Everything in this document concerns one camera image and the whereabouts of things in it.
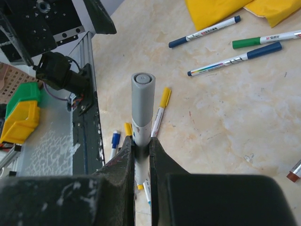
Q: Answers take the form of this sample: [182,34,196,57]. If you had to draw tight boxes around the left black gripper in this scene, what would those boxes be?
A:
[0,0,117,66]

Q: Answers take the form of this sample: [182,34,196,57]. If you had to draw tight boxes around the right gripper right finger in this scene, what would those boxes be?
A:
[149,137,297,226]

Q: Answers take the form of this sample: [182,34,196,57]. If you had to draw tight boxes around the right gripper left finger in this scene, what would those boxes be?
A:
[0,136,135,226]

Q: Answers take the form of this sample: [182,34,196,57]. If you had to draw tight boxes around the grey cap marker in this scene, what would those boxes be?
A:
[131,73,156,185]

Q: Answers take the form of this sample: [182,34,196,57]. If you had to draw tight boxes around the cyan cap marker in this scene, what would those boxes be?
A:
[143,180,151,206]

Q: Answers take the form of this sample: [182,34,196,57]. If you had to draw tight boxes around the blue cap whiteboard marker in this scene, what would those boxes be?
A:
[109,130,121,160]

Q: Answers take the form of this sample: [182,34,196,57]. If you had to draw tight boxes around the yellow cap silver marker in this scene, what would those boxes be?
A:
[124,122,144,191]

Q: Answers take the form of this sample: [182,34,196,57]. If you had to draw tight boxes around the yellow cap short marker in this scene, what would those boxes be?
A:
[151,87,171,137]

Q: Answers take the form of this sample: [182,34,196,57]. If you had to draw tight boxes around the yellow printed t-shirt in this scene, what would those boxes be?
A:
[184,0,301,32]

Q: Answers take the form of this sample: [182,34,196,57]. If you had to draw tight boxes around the yellow green plastic bins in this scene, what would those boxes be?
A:
[0,82,41,144]

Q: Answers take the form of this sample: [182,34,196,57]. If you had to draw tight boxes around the navy cap white marker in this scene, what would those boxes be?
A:
[168,16,241,48]

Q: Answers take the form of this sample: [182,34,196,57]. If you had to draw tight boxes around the green cap marker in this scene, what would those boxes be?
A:
[232,30,301,49]

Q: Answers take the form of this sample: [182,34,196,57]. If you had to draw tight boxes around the navy cap rainbow marker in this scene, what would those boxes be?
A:
[187,42,282,77]

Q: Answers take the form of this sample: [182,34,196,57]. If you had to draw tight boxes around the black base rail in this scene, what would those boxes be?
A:
[70,63,105,176]

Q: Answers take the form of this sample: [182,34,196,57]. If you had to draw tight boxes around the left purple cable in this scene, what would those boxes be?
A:
[43,82,71,102]

